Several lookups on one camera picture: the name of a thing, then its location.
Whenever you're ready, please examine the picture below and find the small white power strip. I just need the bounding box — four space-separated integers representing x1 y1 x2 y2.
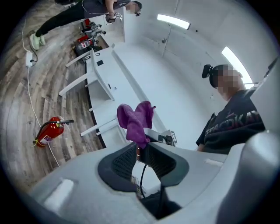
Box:
25 50 33 67

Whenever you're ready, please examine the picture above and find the white power cable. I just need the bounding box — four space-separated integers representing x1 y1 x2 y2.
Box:
27 65 60 167
21 13 30 53

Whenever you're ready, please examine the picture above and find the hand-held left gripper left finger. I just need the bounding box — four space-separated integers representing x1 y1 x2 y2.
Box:
29 142 158 224

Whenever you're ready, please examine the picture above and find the black looped cable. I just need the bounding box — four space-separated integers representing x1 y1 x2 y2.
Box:
29 39 39 63

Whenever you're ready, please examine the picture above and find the purple cloth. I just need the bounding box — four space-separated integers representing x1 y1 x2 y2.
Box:
117 100 156 149

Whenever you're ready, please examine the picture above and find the person's black shirt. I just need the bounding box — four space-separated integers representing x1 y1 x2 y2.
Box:
196 88 266 155

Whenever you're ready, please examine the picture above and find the person's head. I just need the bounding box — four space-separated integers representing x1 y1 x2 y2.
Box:
209 64 247 101

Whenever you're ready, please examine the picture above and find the ceiling light panel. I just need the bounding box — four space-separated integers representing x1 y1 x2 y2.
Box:
157 14 191 30
221 46 254 89

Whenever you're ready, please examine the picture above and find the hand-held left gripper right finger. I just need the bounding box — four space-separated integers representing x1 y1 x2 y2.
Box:
140 141 245 224

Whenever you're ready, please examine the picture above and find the red fire extinguisher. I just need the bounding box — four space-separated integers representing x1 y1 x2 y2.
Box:
32 116 74 148

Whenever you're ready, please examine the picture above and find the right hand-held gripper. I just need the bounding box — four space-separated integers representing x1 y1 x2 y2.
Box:
144 128 178 147

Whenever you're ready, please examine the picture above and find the black head camera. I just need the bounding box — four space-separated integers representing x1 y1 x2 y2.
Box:
201 64 219 88

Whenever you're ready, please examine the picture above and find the red grey workshop equipment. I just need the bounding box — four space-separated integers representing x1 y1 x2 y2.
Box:
73 17 107 58

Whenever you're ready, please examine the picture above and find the white curved desk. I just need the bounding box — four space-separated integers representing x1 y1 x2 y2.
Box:
58 47 132 150

